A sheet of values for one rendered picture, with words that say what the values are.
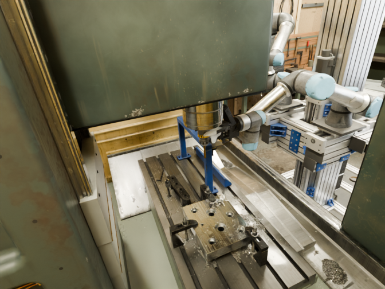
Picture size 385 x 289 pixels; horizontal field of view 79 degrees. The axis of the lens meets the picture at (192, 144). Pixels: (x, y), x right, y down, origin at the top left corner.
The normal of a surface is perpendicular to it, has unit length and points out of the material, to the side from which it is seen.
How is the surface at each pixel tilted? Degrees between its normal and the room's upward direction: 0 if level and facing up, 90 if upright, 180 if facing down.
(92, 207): 90
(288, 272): 0
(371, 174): 90
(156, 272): 0
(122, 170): 24
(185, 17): 90
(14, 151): 90
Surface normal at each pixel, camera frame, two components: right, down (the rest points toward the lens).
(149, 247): -0.07, -0.87
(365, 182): -0.92, 0.24
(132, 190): 0.08, -0.63
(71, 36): 0.37, 0.43
